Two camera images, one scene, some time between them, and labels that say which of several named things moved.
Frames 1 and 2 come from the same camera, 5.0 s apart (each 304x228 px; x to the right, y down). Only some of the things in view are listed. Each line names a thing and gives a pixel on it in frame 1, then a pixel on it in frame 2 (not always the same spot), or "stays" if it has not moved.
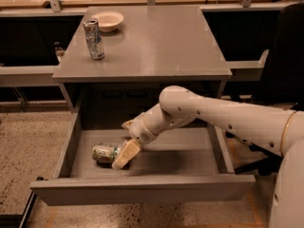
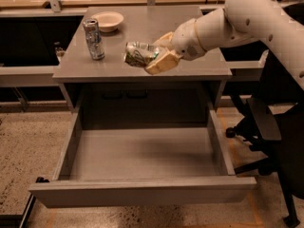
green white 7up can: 104,155 → 140,54
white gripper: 138,130 → 186,41
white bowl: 107,21 stays
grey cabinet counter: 154,48 stays
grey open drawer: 180,164 stays
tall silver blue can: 94,38 stays
